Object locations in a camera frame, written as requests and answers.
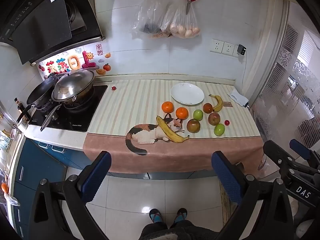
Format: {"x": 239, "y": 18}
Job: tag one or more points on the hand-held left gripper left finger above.
{"x": 96, "y": 176}

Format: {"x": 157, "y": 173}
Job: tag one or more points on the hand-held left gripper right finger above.
{"x": 227, "y": 177}

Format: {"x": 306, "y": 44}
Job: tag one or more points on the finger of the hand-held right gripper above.
{"x": 300, "y": 148}
{"x": 281, "y": 160}

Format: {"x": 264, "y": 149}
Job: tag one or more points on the green apple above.
{"x": 219, "y": 129}
{"x": 198, "y": 114}

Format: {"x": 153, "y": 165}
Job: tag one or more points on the red apple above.
{"x": 214, "y": 118}
{"x": 193, "y": 125}

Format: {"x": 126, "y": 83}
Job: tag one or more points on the long yellow banana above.
{"x": 170, "y": 132}

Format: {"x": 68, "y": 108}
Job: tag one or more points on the small yellow banana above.
{"x": 218, "y": 103}

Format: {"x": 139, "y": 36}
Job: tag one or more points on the orange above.
{"x": 167, "y": 107}
{"x": 181, "y": 113}

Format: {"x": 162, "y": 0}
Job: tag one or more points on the white plate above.
{"x": 187, "y": 93}

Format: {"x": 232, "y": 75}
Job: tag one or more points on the black gas cooktop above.
{"x": 82, "y": 120}

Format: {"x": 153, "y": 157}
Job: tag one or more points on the blue kitchen cabinet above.
{"x": 32, "y": 180}

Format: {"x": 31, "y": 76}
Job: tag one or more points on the frosted glass sliding door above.
{"x": 282, "y": 80}

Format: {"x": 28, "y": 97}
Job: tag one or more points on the dark orange persimmon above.
{"x": 207, "y": 108}

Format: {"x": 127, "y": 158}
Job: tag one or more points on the person's dark fluffy trousers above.
{"x": 180, "y": 232}

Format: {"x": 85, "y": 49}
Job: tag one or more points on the white cloth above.
{"x": 237, "y": 96}

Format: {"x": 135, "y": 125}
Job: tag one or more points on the steel wok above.
{"x": 80, "y": 97}

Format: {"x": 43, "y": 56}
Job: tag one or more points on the striped cat print tablecloth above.
{"x": 140, "y": 100}

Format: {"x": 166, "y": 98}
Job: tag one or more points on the orange round decoration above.
{"x": 4, "y": 188}

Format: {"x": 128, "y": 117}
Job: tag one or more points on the glass wok lid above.
{"x": 72, "y": 83}

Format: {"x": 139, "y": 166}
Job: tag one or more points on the black frying pan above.
{"x": 41, "y": 92}

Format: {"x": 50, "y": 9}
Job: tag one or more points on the dark sauce bottle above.
{"x": 19, "y": 107}

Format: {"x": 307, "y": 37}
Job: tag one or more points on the black charger plug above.
{"x": 241, "y": 49}

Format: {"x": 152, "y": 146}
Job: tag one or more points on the clear plastic bag pale produce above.
{"x": 182, "y": 25}

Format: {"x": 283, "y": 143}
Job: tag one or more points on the black range hood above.
{"x": 37, "y": 22}

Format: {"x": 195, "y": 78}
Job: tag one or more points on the clear plastic bag dark contents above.
{"x": 150, "y": 12}

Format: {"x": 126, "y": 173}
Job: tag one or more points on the colourful wall stickers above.
{"x": 75, "y": 62}

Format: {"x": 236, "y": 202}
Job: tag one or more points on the white wall socket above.
{"x": 228, "y": 48}
{"x": 216, "y": 46}

